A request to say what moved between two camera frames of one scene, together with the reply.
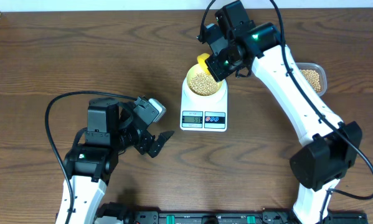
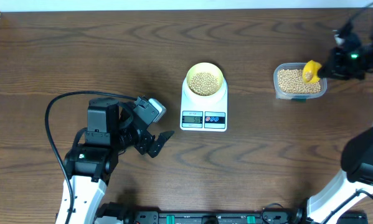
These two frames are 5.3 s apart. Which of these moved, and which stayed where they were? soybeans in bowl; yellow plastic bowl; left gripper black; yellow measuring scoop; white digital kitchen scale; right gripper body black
Moved: yellow measuring scoop; right gripper body black
Stayed: white digital kitchen scale; yellow plastic bowl; soybeans in bowl; left gripper black
